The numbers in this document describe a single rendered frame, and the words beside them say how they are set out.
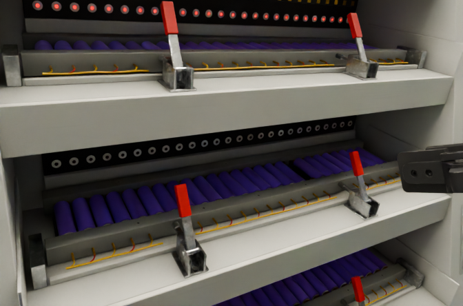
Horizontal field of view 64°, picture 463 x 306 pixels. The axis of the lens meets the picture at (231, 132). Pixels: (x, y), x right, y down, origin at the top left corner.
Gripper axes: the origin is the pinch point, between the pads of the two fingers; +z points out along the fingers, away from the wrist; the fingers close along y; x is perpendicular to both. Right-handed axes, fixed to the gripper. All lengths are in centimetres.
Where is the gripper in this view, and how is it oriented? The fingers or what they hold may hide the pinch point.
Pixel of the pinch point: (439, 167)
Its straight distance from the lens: 33.3
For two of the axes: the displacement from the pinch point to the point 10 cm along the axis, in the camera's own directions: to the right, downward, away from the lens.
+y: 8.7, -1.1, 4.8
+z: -4.7, 1.2, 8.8
